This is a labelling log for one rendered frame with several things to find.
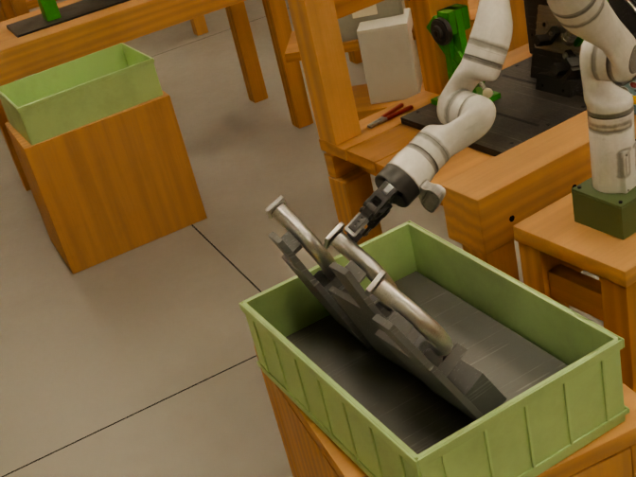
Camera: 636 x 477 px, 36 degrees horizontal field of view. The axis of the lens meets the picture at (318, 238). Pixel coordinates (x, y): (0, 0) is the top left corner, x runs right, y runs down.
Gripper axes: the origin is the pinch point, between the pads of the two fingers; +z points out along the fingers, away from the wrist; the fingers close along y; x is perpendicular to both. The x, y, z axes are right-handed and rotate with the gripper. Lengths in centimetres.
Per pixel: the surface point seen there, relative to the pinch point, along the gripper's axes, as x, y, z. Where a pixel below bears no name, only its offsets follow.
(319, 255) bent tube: -3.2, -13.4, 2.3
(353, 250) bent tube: 2.1, 1.0, 1.2
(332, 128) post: -34, -94, -45
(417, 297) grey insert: 14.7, -39.7, -10.8
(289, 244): -8.3, -12.2, 4.8
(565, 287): 37, -50, -38
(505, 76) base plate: -9, -101, -94
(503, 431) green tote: 38.6, 4.9, 8.1
